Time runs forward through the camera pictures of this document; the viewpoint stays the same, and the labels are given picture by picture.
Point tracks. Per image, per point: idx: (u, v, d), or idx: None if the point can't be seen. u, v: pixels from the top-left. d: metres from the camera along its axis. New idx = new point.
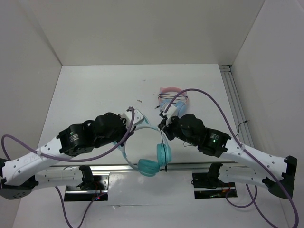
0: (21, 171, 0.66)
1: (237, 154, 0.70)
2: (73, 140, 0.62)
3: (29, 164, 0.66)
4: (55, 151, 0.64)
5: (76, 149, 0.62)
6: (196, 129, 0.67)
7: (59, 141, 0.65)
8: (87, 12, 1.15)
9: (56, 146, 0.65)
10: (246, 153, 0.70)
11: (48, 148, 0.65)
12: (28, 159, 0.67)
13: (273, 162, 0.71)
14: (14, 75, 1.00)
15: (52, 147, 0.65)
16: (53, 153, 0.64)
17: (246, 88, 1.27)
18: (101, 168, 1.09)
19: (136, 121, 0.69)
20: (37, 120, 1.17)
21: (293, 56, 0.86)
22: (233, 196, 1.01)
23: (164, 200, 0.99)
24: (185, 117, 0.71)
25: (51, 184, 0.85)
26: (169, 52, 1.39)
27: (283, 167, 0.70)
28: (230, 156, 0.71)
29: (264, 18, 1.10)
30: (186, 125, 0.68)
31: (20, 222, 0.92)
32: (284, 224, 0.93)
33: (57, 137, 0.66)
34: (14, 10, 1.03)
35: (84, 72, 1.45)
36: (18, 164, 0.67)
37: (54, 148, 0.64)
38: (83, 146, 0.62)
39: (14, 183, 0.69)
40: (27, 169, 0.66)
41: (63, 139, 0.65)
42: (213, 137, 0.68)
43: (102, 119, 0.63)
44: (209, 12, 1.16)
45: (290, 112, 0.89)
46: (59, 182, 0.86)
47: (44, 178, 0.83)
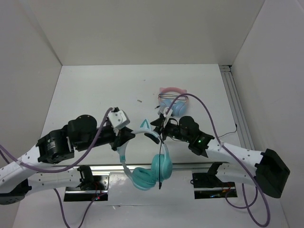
0: (4, 180, 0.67)
1: (217, 150, 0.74)
2: (52, 147, 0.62)
3: (12, 173, 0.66)
4: (35, 159, 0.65)
5: (55, 156, 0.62)
6: (192, 131, 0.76)
7: (38, 148, 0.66)
8: (86, 12, 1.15)
9: (35, 155, 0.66)
10: (224, 148, 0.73)
11: (28, 157, 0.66)
12: (11, 167, 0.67)
13: (249, 155, 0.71)
14: (14, 76, 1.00)
15: (31, 156, 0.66)
16: (33, 161, 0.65)
17: (246, 88, 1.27)
18: (100, 168, 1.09)
19: (117, 125, 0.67)
20: (37, 120, 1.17)
21: (293, 56, 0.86)
22: (233, 195, 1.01)
23: (164, 200, 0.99)
24: (184, 118, 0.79)
25: (46, 187, 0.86)
26: (169, 52, 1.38)
27: (259, 158, 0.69)
28: (212, 154, 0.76)
29: (264, 17, 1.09)
30: (185, 125, 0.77)
31: (20, 222, 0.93)
32: (284, 224, 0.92)
33: (36, 146, 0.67)
34: (14, 10, 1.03)
35: (84, 72, 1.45)
36: (2, 173, 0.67)
37: (33, 157, 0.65)
38: (61, 153, 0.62)
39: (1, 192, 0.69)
40: (9, 178, 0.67)
41: (42, 147, 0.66)
42: (200, 138, 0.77)
43: (74, 125, 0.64)
44: (209, 12, 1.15)
45: (290, 113, 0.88)
46: (54, 185, 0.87)
47: (38, 182, 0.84)
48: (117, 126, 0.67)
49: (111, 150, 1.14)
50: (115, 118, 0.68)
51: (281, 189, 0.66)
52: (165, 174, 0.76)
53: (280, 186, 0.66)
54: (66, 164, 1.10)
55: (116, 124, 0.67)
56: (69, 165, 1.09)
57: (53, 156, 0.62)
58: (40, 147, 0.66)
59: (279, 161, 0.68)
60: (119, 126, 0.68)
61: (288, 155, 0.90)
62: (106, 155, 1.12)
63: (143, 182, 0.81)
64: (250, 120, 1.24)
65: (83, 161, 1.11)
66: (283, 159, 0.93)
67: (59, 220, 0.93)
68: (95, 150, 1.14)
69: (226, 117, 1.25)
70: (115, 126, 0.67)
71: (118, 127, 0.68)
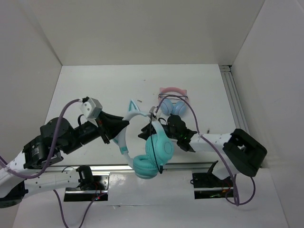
0: None
1: (197, 140, 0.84)
2: (36, 154, 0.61)
3: (1, 179, 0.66)
4: (21, 166, 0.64)
5: (41, 161, 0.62)
6: (179, 128, 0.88)
7: (23, 156, 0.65)
8: (86, 12, 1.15)
9: (21, 160, 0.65)
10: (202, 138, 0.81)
11: (15, 164, 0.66)
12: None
13: (221, 137, 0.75)
14: (14, 76, 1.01)
15: (17, 162, 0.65)
16: (19, 167, 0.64)
17: (246, 88, 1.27)
18: (101, 168, 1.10)
19: (88, 114, 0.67)
20: (37, 120, 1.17)
21: (293, 56, 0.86)
22: (233, 195, 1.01)
23: (164, 200, 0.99)
24: (172, 117, 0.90)
25: (43, 189, 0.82)
26: (169, 52, 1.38)
27: (227, 137, 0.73)
28: (199, 146, 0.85)
29: (264, 17, 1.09)
30: (172, 123, 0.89)
31: (20, 222, 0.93)
32: (284, 224, 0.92)
33: (23, 152, 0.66)
34: (14, 10, 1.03)
35: (84, 72, 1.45)
36: None
37: (19, 163, 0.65)
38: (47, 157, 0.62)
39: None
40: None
41: (28, 153, 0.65)
42: (186, 136, 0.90)
43: (47, 130, 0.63)
44: (209, 12, 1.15)
45: (290, 113, 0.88)
46: (52, 186, 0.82)
47: (35, 185, 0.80)
48: (89, 115, 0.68)
49: (111, 150, 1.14)
50: (84, 109, 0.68)
51: (253, 165, 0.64)
52: (161, 154, 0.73)
53: (251, 161, 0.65)
54: (66, 164, 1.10)
55: (87, 113, 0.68)
56: (69, 165, 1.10)
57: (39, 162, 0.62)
58: (25, 154, 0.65)
59: (249, 138, 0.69)
60: (92, 114, 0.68)
61: (288, 155, 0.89)
62: (106, 155, 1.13)
63: (143, 168, 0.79)
64: (250, 120, 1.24)
65: (83, 161, 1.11)
66: (283, 159, 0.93)
67: (59, 220, 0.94)
68: (95, 150, 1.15)
69: (226, 117, 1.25)
70: (87, 116, 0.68)
71: (91, 116, 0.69)
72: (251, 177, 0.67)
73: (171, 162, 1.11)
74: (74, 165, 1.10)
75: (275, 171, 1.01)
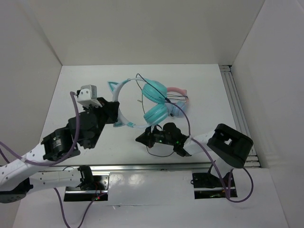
0: (8, 178, 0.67)
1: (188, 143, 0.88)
2: (57, 146, 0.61)
3: (16, 171, 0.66)
4: (40, 157, 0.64)
5: (61, 154, 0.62)
6: (175, 135, 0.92)
7: (42, 147, 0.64)
8: (86, 12, 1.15)
9: (40, 152, 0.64)
10: (192, 140, 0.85)
11: (33, 155, 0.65)
12: (15, 166, 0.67)
13: (206, 135, 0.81)
14: (14, 76, 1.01)
15: (36, 153, 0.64)
16: (37, 159, 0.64)
17: (246, 88, 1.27)
18: (101, 168, 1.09)
19: (90, 95, 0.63)
20: (37, 120, 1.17)
21: (293, 56, 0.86)
22: (233, 195, 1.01)
23: (164, 200, 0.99)
24: (168, 126, 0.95)
25: (47, 186, 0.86)
26: (169, 52, 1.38)
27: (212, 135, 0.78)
28: (192, 148, 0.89)
29: (264, 17, 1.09)
30: (168, 130, 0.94)
31: (20, 222, 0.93)
32: (284, 224, 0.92)
33: (42, 143, 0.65)
34: (14, 10, 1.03)
35: (84, 72, 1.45)
36: (6, 170, 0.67)
37: (39, 155, 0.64)
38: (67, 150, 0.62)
39: (5, 189, 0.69)
40: (14, 176, 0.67)
41: (48, 144, 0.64)
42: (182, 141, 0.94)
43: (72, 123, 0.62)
44: (209, 12, 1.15)
45: (290, 113, 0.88)
46: (55, 184, 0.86)
47: (39, 181, 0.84)
48: (91, 95, 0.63)
49: (111, 150, 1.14)
50: (82, 96, 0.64)
51: (242, 156, 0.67)
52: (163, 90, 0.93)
53: (239, 154, 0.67)
54: (66, 164, 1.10)
55: (88, 96, 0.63)
56: (69, 165, 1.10)
57: (59, 155, 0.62)
58: (45, 145, 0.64)
59: (232, 132, 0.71)
60: (93, 93, 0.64)
61: (288, 155, 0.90)
62: (106, 155, 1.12)
63: (154, 113, 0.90)
64: (250, 120, 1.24)
65: (83, 160, 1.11)
66: (283, 159, 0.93)
67: (59, 220, 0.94)
68: (94, 150, 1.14)
69: (226, 117, 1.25)
70: (90, 97, 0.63)
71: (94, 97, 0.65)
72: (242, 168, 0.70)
73: (170, 162, 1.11)
74: (74, 165, 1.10)
75: (275, 171, 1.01)
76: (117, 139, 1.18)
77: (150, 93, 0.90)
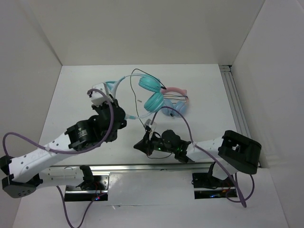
0: (28, 167, 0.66)
1: (192, 150, 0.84)
2: (81, 136, 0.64)
3: (37, 160, 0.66)
4: (65, 146, 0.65)
5: (84, 145, 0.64)
6: (175, 143, 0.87)
7: (67, 137, 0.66)
8: (86, 12, 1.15)
9: (64, 141, 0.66)
10: (196, 147, 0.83)
11: (57, 144, 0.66)
12: (36, 155, 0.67)
13: (213, 142, 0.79)
14: (14, 77, 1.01)
15: (60, 142, 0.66)
16: (61, 148, 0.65)
17: (246, 88, 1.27)
18: (101, 168, 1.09)
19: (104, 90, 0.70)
20: (37, 120, 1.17)
21: (293, 56, 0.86)
22: (233, 195, 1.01)
23: (164, 200, 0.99)
24: (166, 133, 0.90)
25: (53, 183, 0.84)
26: (169, 52, 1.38)
27: (220, 142, 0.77)
28: (195, 156, 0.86)
29: (264, 17, 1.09)
30: (167, 140, 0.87)
31: (20, 222, 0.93)
32: (284, 224, 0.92)
33: (65, 134, 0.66)
34: (14, 10, 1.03)
35: (84, 72, 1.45)
36: (25, 160, 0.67)
37: (63, 144, 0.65)
38: (91, 141, 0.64)
39: (21, 180, 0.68)
40: (34, 166, 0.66)
41: (72, 135, 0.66)
42: (182, 148, 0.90)
43: (106, 113, 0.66)
44: (209, 12, 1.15)
45: (290, 113, 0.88)
46: (61, 180, 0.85)
47: (48, 176, 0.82)
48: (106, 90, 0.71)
49: (111, 150, 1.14)
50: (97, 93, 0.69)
51: (253, 163, 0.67)
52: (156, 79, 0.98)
53: (251, 160, 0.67)
54: (66, 164, 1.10)
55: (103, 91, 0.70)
56: (69, 165, 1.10)
57: (83, 145, 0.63)
58: (69, 136, 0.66)
59: (241, 137, 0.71)
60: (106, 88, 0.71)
61: (289, 155, 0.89)
62: (106, 156, 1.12)
63: (156, 101, 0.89)
64: (250, 120, 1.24)
65: (83, 160, 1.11)
66: (283, 159, 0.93)
67: (59, 220, 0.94)
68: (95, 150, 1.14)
69: (227, 117, 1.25)
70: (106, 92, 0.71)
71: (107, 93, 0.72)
72: (252, 174, 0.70)
73: (170, 162, 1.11)
74: (74, 165, 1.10)
75: (275, 171, 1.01)
76: (117, 139, 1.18)
77: (148, 84, 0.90)
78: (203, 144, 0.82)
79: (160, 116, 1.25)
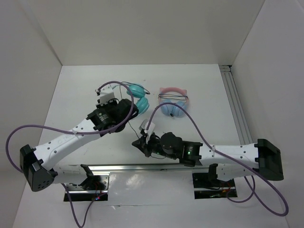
0: (57, 151, 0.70)
1: (211, 156, 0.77)
2: (103, 118, 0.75)
3: (65, 144, 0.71)
4: (90, 128, 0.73)
5: (107, 126, 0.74)
6: (177, 147, 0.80)
7: (90, 121, 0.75)
8: (86, 11, 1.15)
9: (88, 125, 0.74)
10: (217, 153, 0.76)
11: (81, 128, 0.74)
12: (62, 139, 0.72)
13: (245, 151, 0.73)
14: (14, 76, 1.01)
15: (85, 126, 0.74)
16: (87, 130, 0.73)
17: (246, 88, 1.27)
18: (101, 168, 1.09)
19: (110, 90, 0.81)
20: (37, 120, 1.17)
21: (294, 56, 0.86)
22: (233, 196, 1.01)
23: (164, 200, 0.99)
24: (166, 137, 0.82)
25: (63, 178, 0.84)
26: (169, 52, 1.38)
27: (255, 152, 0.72)
28: (209, 161, 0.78)
29: (264, 17, 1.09)
30: (168, 145, 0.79)
31: (20, 222, 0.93)
32: (284, 224, 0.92)
33: (88, 119, 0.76)
34: (14, 10, 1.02)
35: (84, 72, 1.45)
36: (52, 145, 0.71)
37: (87, 127, 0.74)
38: (111, 123, 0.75)
39: (46, 166, 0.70)
40: (62, 149, 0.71)
41: (93, 120, 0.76)
42: (188, 150, 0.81)
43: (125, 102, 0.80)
44: (209, 12, 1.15)
45: (290, 113, 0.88)
46: (71, 175, 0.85)
47: (60, 170, 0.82)
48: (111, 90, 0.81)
49: (111, 150, 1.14)
50: (105, 91, 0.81)
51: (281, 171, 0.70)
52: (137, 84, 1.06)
53: (280, 168, 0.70)
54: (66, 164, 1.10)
55: (110, 90, 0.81)
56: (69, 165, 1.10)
57: (105, 126, 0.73)
58: (91, 120, 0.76)
59: (272, 147, 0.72)
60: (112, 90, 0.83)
61: (288, 155, 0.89)
62: (106, 156, 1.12)
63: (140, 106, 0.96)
64: (250, 120, 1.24)
65: (83, 160, 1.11)
66: (283, 159, 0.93)
67: (59, 220, 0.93)
68: (95, 150, 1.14)
69: (226, 118, 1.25)
70: (111, 91, 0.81)
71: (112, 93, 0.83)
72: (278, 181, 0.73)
73: (170, 162, 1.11)
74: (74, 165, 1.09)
75: None
76: (117, 139, 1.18)
77: (134, 89, 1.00)
78: (228, 150, 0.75)
79: (160, 116, 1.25)
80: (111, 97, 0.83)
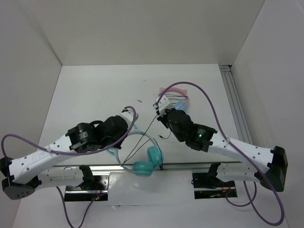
0: (29, 168, 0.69)
1: (223, 146, 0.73)
2: (82, 137, 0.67)
3: (38, 161, 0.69)
4: (66, 147, 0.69)
5: (85, 146, 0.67)
6: (184, 125, 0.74)
7: (68, 138, 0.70)
8: (86, 11, 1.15)
9: (66, 143, 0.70)
10: (231, 145, 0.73)
11: (58, 146, 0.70)
12: (37, 156, 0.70)
13: (259, 153, 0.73)
14: (14, 76, 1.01)
15: (61, 144, 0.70)
16: (62, 149, 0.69)
17: (246, 88, 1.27)
18: (101, 168, 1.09)
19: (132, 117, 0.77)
20: (37, 120, 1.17)
21: (293, 56, 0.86)
22: (233, 196, 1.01)
23: (164, 200, 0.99)
24: (176, 114, 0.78)
25: (52, 184, 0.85)
26: (169, 52, 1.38)
27: (269, 157, 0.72)
28: (217, 150, 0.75)
29: (264, 17, 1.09)
30: (175, 120, 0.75)
31: (20, 222, 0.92)
32: (284, 224, 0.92)
33: (67, 135, 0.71)
34: (14, 11, 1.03)
35: (84, 72, 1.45)
36: (26, 162, 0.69)
37: (63, 146, 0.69)
38: (91, 142, 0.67)
39: (19, 181, 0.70)
40: (35, 167, 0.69)
41: (73, 136, 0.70)
42: (200, 132, 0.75)
43: (113, 120, 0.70)
44: (209, 12, 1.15)
45: (290, 112, 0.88)
46: (61, 182, 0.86)
47: (46, 177, 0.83)
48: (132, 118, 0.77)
49: None
50: (128, 114, 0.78)
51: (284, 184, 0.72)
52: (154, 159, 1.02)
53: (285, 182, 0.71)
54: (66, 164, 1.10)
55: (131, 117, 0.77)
56: (69, 165, 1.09)
57: (83, 146, 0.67)
58: (70, 137, 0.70)
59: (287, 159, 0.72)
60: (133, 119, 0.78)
61: (288, 155, 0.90)
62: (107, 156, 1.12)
63: (139, 166, 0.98)
64: (249, 120, 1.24)
65: (83, 160, 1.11)
66: None
67: (59, 220, 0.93)
68: None
69: (226, 117, 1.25)
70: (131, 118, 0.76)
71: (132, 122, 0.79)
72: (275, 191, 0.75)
73: (171, 162, 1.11)
74: (74, 165, 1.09)
75: None
76: None
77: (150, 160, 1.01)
78: (242, 147, 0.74)
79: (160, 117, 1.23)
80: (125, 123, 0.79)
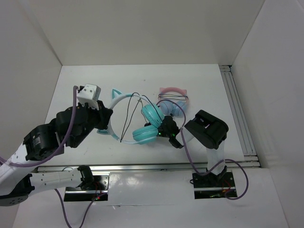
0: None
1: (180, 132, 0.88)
2: (37, 144, 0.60)
3: (4, 175, 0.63)
4: (23, 159, 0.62)
5: (42, 152, 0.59)
6: (169, 125, 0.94)
7: (24, 147, 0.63)
8: (87, 12, 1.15)
9: (23, 153, 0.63)
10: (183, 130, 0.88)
11: (17, 157, 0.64)
12: (3, 169, 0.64)
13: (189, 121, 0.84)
14: (14, 77, 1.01)
15: (19, 155, 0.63)
16: (20, 161, 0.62)
17: (246, 88, 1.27)
18: (101, 168, 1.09)
19: (92, 96, 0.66)
20: (37, 120, 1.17)
21: (293, 57, 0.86)
22: (233, 196, 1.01)
23: (163, 199, 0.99)
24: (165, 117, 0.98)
25: (47, 187, 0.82)
26: (169, 52, 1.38)
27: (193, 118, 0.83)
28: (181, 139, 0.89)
29: (264, 17, 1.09)
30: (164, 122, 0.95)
31: (20, 222, 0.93)
32: (284, 224, 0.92)
33: (23, 144, 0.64)
34: (14, 11, 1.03)
35: (84, 72, 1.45)
36: None
37: (22, 156, 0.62)
38: (49, 147, 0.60)
39: (2, 194, 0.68)
40: (4, 180, 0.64)
41: (29, 144, 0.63)
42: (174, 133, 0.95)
43: (63, 116, 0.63)
44: (208, 11, 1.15)
45: (289, 113, 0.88)
46: (56, 184, 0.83)
47: (41, 182, 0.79)
48: (93, 97, 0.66)
49: (110, 150, 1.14)
50: (85, 93, 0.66)
51: (213, 137, 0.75)
52: (157, 116, 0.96)
53: (213, 135, 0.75)
54: (66, 164, 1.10)
55: (90, 96, 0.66)
56: (69, 165, 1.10)
57: (41, 152, 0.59)
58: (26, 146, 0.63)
59: (210, 117, 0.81)
60: (95, 96, 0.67)
61: (288, 155, 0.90)
62: (106, 156, 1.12)
63: (141, 133, 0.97)
64: (249, 119, 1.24)
65: (83, 160, 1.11)
66: (283, 159, 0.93)
67: (59, 220, 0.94)
68: (93, 150, 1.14)
69: (226, 117, 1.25)
70: (92, 98, 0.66)
71: (94, 98, 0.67)
72: (215, 148, 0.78)
73: (170, 163, 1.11)
74: (74, 165, 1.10)
75: (275, 171, 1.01)
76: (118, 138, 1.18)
77: (149, 114, 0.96)
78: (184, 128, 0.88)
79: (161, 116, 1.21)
80: (91, 103, 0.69)
